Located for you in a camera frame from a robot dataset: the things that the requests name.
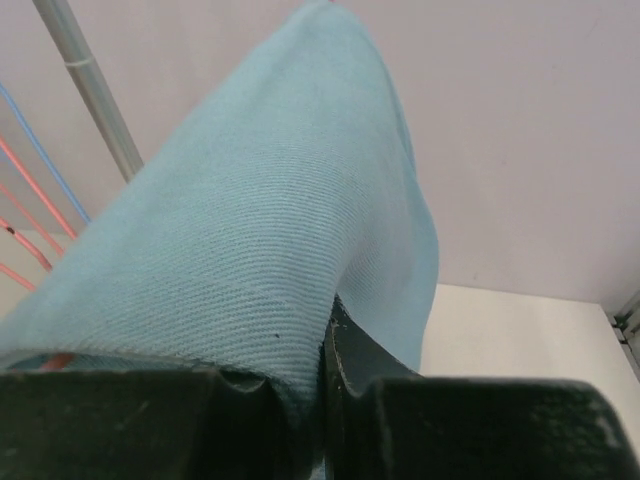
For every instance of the blue wire hanger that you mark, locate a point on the blue wire hanger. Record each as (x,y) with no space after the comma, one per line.
(50,165)

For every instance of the pink hanger with orange trousers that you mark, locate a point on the pink hanger with orange trousers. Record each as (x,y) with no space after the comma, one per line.
(30,198)

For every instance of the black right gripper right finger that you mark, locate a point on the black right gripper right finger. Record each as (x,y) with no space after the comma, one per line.
(385,421)

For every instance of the light blue trousers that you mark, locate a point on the light blue trousers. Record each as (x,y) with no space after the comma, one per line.
(389,280)

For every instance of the silver clothes rack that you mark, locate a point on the silver clothes rack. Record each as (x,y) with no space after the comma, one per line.
(89,80)

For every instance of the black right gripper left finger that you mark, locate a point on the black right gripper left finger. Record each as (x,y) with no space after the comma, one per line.
(142,424)

